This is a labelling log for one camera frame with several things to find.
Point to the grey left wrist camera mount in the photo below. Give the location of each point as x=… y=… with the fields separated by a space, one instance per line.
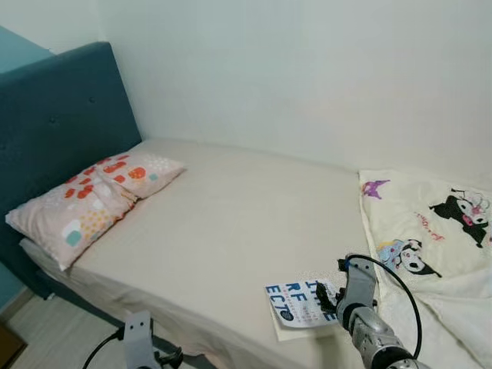
x=138 y=334

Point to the white blue lettered book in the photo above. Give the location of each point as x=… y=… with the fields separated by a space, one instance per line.
x=296 y=304

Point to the cream sheeted mattress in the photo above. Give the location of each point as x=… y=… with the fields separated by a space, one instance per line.
x=231 y=215

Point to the blue upholstered headboard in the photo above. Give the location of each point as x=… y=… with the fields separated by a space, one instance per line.
x=61 y=115

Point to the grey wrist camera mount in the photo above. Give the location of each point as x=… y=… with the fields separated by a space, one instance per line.
x=138 y=334
x=360 y=284

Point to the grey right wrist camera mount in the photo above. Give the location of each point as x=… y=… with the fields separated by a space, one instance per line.
x=360 y=284

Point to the cream cartoon print blanket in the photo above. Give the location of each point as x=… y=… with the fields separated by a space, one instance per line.
x=430 y=231

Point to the pink patterned pillow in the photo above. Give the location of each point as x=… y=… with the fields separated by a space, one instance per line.
x=84 y=207

